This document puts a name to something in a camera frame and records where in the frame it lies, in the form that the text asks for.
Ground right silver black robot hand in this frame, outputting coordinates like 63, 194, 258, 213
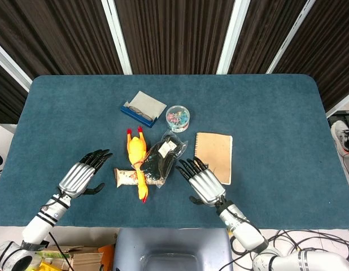
175, 157, 226, 207

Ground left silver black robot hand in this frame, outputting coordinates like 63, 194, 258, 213
58, 148, 114, 199

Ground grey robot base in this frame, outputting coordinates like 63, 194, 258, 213
112, 227, 234, 271

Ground brown notebook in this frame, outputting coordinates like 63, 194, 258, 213
194, 132, 234, 186

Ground blue table cloth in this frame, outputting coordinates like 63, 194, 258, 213
0, 74, 349, 230

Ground brown wrapped snack bar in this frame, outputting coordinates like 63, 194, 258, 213
113, 167, 165, 189

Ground black item in plastic bag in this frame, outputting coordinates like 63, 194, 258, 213
140, 130, 189, 184

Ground yellow rubber chicken toy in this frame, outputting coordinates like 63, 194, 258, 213
126, 126, 150, 204

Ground clear round jar of clips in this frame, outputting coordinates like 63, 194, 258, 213
165, 104, 191, 133

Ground cardboard box with clutter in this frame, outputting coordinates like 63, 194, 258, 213
30, 239, 116, 271

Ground blue box with grey flap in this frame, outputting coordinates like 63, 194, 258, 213
120, 90, 168, 129

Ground white sneaker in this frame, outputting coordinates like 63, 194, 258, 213
330, 120, 349, 155

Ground black floor cables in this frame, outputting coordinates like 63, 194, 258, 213
229, 228, 349, 262

